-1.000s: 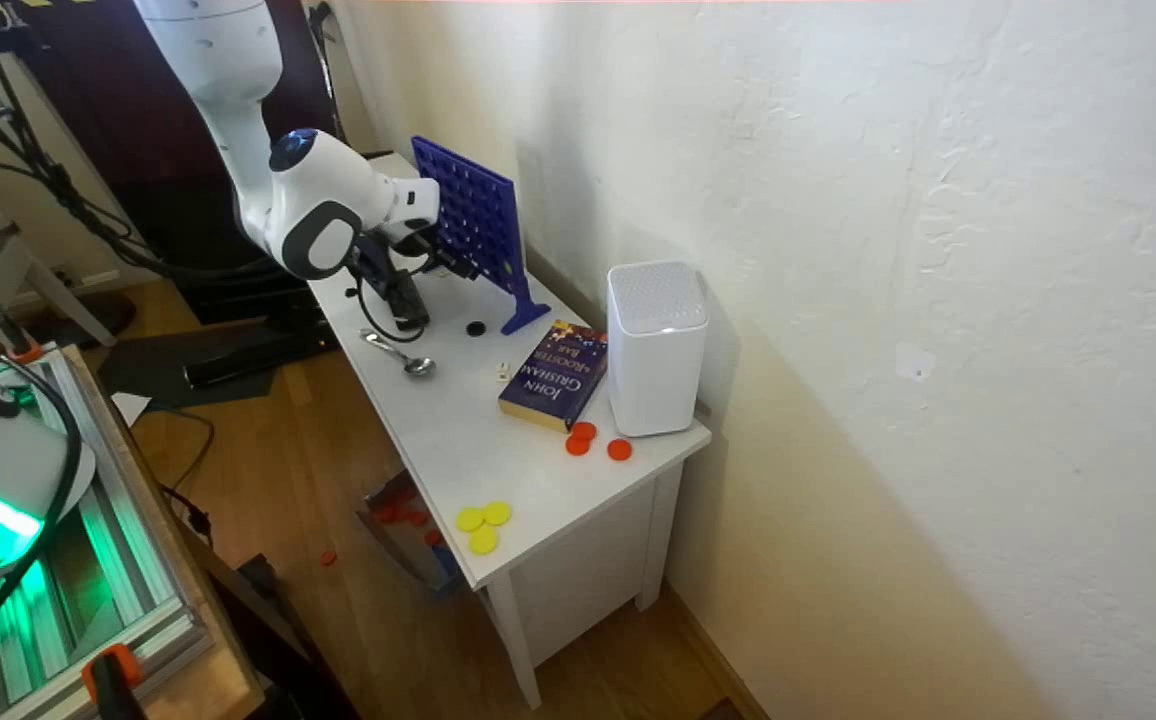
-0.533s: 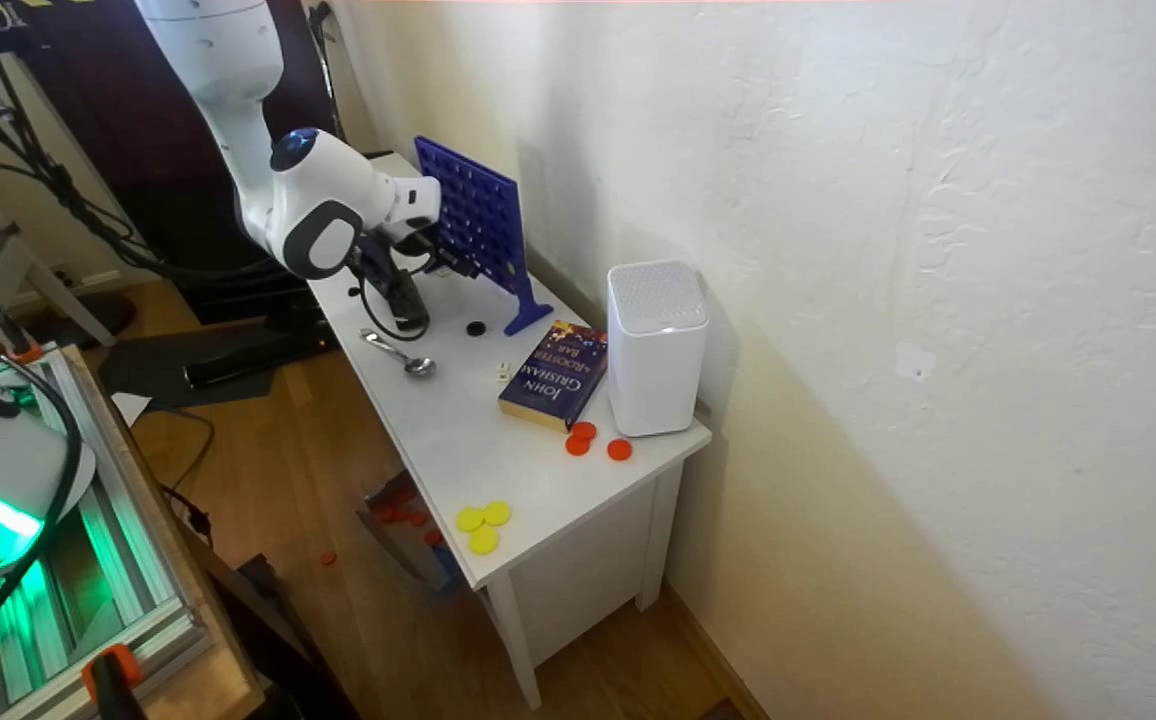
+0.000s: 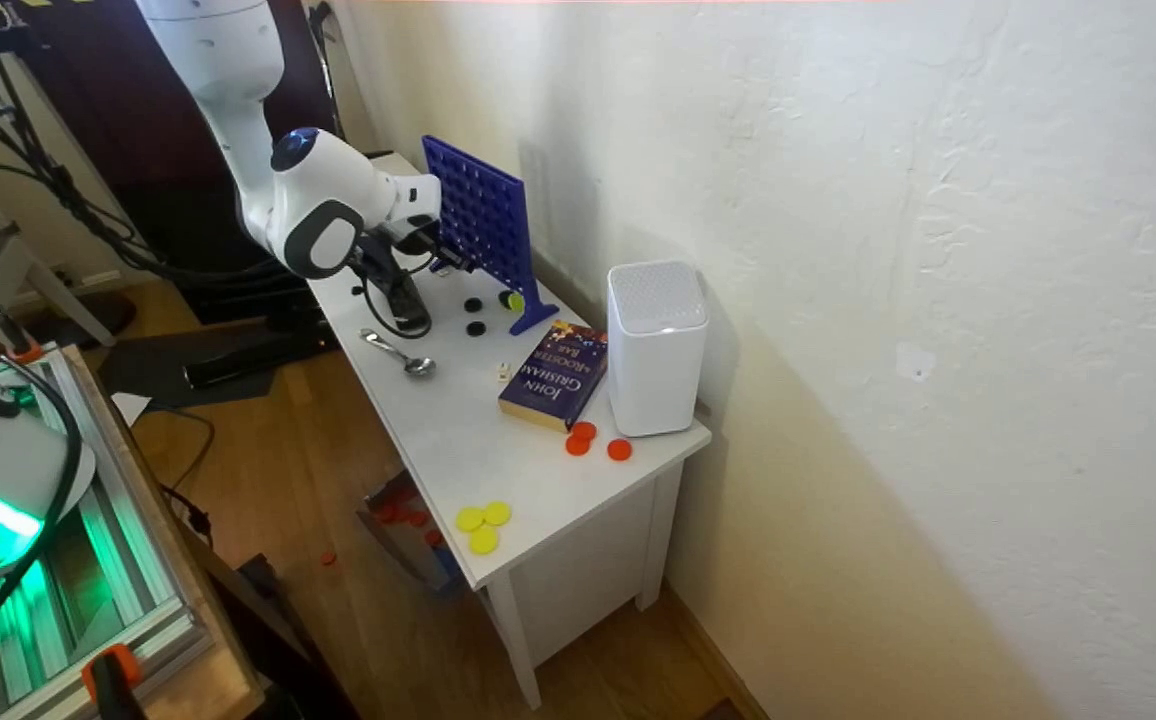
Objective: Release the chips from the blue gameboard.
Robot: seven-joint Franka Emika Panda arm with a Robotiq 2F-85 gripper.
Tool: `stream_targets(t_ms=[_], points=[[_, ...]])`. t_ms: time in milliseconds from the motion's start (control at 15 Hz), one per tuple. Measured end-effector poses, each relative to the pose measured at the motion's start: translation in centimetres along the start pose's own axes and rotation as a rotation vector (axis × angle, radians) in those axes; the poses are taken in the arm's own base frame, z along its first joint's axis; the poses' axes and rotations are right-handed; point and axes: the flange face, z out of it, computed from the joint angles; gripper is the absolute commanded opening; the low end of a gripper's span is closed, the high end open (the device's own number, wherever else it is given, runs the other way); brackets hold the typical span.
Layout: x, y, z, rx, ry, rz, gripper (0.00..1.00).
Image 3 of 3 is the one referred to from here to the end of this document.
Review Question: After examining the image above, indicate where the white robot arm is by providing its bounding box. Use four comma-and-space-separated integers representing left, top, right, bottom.
136, 0, 442, 290

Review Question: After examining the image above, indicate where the metal spoon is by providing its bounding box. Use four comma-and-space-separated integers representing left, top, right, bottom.
360, 329, 435, 379

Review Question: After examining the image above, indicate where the purple book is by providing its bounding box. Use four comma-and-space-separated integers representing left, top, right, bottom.
500, 321, 608, 429

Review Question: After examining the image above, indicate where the black cable bundle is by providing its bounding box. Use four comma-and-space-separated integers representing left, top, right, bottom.
0, 52, 261, 272

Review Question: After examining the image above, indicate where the red game chip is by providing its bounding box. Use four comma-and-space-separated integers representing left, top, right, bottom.
565, 418, 599, 455
608, 438, 631, 464

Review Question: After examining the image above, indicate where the black remote control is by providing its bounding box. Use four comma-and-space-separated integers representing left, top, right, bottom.
379, 272, 433, 337

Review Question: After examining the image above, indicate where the white side table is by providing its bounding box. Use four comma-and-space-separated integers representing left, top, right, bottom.
313, 269, 714, 705

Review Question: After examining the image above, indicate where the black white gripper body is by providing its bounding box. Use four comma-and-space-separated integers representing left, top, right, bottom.
349, 215, 465, 295

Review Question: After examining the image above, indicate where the white rectangular container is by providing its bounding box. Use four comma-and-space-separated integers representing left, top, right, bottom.
608, 258, 707, 437

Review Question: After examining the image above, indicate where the blue connect four gameboard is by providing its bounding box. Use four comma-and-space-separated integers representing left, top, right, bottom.
425, 134, 557, 337

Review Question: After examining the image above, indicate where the yellow game chips pile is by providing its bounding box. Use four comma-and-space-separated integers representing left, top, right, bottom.
457, 500, 512, 556

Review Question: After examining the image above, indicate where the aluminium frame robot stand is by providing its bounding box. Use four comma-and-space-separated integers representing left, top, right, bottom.
0, 351, 268, 720

